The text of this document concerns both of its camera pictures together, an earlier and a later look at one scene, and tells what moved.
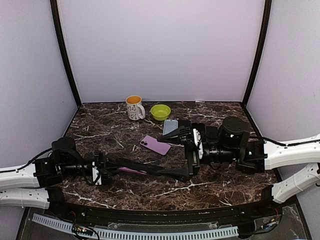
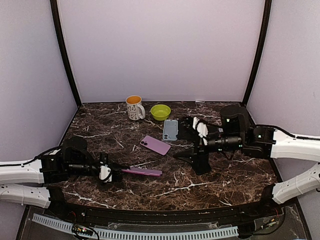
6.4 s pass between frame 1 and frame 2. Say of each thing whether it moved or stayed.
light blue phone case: stayed
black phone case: moved
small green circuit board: stayed
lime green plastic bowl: stayed
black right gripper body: moved
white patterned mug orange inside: stayed
